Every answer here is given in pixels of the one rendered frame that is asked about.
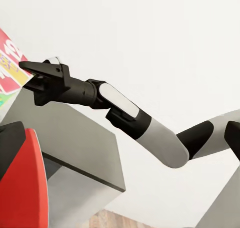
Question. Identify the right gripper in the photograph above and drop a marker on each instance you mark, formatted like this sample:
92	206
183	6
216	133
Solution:
56	83

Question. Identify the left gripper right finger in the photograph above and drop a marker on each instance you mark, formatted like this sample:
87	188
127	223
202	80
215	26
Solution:
232	137

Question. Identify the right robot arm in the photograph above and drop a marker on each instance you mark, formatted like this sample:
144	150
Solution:
53	82

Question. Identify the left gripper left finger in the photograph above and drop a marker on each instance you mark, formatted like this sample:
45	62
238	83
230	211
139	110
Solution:
12	137

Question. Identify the desk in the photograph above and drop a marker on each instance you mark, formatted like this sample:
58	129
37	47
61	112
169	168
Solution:
81	157

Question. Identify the board game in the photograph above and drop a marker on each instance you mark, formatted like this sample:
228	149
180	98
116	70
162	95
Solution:
12	77

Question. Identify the swivel chair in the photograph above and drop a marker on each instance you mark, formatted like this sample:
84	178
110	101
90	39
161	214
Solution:
24	201

